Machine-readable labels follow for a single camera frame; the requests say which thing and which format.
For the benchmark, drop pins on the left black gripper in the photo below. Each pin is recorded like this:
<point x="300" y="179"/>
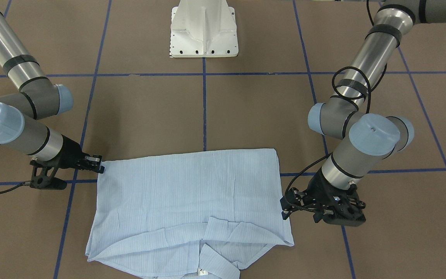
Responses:
<point x="317" y="186"/>

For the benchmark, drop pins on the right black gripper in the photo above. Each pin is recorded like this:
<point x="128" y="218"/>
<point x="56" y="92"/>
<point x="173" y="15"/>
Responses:
<point x="68" y="153"/>

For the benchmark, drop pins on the light blue button shirt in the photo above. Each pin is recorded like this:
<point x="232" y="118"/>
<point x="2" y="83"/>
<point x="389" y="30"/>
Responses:
<point x="206" y="214"/>

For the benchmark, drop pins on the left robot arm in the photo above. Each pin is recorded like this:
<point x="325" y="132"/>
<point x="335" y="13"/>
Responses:
<point x="365" y="138"/>

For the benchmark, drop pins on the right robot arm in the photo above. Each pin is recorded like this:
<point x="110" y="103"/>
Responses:
<point x="37" y="98"/>

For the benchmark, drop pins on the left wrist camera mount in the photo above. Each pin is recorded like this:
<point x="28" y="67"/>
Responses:
<point x="351" y="210"/>

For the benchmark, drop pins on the white camera mast pedestal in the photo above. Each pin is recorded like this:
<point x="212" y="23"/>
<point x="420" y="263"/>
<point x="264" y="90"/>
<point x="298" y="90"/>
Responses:
<point x="203" y="29"/>

